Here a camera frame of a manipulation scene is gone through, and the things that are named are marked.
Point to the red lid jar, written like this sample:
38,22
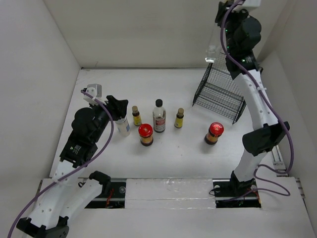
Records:
146,134
216,130

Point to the red label vinegar bottle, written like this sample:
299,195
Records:
159,117

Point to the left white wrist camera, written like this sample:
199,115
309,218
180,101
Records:
95,90

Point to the clear glass oil bottle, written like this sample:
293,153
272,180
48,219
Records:
213,48

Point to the black metal base rail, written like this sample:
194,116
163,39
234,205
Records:
172,194

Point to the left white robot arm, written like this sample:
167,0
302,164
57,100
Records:
59,204

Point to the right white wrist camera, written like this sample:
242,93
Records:
247,5

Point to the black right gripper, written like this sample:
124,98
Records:
223,8

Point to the small yellow bottle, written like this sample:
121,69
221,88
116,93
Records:
136,116
179,118

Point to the black wire basket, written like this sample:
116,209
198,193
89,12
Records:
217,91

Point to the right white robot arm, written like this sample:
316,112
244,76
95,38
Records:
239,33

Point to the red lid jar right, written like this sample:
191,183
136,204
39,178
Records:
216,130

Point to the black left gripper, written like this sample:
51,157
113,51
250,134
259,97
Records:
120,106

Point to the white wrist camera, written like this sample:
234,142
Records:
95,90
247,5

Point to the white silver lid jar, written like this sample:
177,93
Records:
123,126

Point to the red lid jar left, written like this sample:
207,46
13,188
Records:
146,134

